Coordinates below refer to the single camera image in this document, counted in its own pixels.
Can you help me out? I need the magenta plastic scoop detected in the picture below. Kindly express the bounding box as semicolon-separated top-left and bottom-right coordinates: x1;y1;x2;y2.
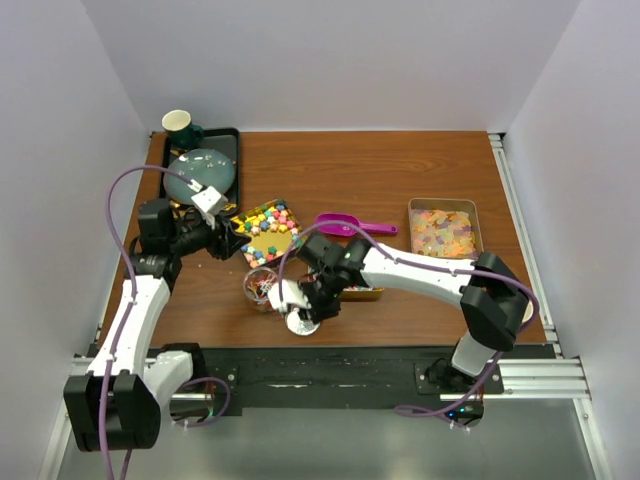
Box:
315;212;399;237

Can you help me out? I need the gold tin of lollipops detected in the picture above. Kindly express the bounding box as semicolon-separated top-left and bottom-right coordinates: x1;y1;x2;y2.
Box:
307;264;386;303

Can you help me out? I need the black serving tray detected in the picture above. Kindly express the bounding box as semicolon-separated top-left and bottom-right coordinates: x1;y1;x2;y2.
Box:
161;127;241;216

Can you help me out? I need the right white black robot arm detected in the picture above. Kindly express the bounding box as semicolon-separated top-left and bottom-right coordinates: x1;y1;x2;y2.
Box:
286;233;535;393

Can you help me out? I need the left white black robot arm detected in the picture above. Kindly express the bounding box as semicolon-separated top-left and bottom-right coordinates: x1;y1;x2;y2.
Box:
63;188;249;452

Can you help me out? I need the clear glass jar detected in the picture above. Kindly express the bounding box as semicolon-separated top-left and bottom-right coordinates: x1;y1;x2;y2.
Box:
243;266;278;313

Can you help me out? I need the aluminium frame rail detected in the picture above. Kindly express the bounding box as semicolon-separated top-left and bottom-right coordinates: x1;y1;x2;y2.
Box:
59;357;594;401

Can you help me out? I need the dark green mug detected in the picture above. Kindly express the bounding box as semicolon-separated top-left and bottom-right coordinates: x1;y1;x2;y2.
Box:
161;109;205;150

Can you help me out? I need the gold tin of star candies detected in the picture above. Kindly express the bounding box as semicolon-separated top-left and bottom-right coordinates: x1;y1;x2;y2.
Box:
232;199;303;269

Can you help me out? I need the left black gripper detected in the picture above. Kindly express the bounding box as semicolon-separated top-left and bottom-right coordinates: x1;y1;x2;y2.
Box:
167;212;250;260

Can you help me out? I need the teal ceramic plate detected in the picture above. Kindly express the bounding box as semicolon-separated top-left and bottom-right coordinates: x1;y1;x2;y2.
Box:
163;149;236;205

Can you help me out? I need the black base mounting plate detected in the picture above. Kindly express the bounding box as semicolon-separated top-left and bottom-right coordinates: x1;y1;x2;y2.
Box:
149;344;556;417

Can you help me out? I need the white jar lid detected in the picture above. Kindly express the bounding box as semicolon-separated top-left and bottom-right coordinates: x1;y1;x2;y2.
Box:
285;309;320;336

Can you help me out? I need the yellow mug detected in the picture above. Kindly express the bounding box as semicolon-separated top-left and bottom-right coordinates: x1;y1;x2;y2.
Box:
522;301;534;324

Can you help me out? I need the gold tin of gummy candies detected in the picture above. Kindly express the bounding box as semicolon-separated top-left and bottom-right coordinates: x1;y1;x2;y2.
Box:
408;198;484;259

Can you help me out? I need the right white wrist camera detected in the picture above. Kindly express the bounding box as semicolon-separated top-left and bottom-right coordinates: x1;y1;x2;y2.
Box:
267;280;311;314

